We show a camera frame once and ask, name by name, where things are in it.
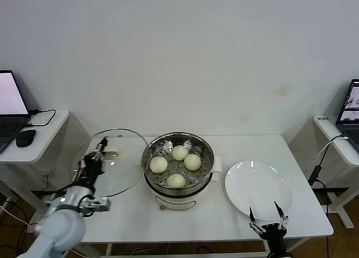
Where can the white wall socket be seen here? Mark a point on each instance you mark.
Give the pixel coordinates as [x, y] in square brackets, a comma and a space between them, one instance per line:
[46, 175]

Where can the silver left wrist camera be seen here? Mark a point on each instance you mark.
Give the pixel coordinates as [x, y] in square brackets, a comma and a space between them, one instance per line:
[98, 205]

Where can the round white plate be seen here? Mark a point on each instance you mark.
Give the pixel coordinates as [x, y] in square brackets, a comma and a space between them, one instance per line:
[258, 190]

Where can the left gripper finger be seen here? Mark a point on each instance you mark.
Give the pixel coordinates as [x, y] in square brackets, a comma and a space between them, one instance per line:
[96, 155]
[103, 144]

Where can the laptop with dark screen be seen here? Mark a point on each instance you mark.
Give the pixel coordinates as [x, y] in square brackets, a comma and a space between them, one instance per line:
[352, 106]

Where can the perforated steel steamer basket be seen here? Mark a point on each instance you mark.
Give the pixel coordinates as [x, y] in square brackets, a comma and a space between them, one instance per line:
[203, 157]

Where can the cream electric cooker base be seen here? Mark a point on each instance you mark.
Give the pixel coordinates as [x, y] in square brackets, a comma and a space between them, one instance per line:
[176, 202]

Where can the round glass pot lid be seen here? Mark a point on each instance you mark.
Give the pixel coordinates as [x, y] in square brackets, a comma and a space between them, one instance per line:
[120, 179]

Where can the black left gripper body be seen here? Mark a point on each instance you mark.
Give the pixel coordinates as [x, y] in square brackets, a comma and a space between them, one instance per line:
[92, 168]

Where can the white main table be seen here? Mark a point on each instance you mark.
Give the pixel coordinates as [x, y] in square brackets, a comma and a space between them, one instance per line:
[196, 227]

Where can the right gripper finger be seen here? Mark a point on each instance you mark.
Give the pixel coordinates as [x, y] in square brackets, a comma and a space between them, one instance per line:
[284, 221]
[256, 225]

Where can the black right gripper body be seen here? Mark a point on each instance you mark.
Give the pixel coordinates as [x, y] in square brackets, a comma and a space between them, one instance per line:
[273, 235]

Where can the laptop with pale pink screen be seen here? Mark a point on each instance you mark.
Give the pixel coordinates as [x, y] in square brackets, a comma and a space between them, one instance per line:
[8, 95]

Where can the white steamed baozi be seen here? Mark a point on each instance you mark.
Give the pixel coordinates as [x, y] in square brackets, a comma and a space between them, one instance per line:
[179, 152]
[175, 180]
[158, 165]
[192, 161]

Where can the black computer mouse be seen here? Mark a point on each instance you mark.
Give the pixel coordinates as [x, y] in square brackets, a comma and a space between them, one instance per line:
[25, 137]

